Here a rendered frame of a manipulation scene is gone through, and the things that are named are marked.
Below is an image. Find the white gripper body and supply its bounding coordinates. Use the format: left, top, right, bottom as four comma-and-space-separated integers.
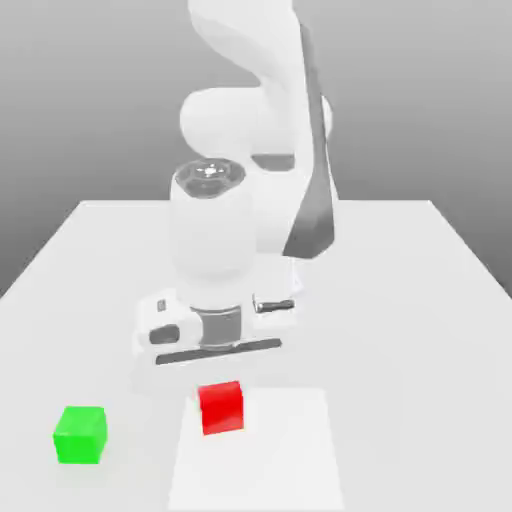
130, 334, 298, 395

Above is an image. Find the small red cube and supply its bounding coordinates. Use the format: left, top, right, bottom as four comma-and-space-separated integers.
197, 380, 245, 436

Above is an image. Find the small green cube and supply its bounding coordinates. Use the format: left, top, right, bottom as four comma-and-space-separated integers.
52, 405, 108, 466

